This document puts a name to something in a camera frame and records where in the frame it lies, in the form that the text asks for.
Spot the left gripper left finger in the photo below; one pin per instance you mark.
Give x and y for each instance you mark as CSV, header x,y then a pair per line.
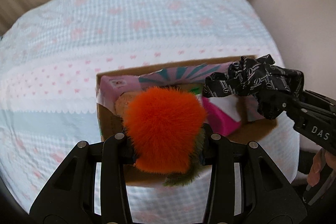
x,y
88,186

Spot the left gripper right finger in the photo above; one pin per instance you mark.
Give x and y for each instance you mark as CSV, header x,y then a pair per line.
x,y
246,185

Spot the magenta sponge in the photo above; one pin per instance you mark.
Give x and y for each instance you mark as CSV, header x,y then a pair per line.
x,y
220,122

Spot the brown fluffy plush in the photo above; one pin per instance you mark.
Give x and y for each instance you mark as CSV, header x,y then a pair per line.
x,y
123,101

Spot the orange fluffy plush carrot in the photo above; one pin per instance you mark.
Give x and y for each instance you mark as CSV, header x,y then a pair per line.
x,y
165,126

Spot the white cleaning cloth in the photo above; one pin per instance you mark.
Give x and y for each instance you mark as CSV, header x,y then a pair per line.
x,y
228,105

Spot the green wet wipes pack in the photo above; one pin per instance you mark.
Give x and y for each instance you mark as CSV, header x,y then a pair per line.
x,y
195,88

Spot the person's right hand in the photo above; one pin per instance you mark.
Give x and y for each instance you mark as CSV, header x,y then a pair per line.
x,y
314,174

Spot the pink patterned cardboard box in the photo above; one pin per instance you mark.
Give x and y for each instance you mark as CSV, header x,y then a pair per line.
x,y
110,85

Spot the light blue pink bedspread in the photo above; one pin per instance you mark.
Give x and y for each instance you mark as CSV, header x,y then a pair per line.
x,y
50,59

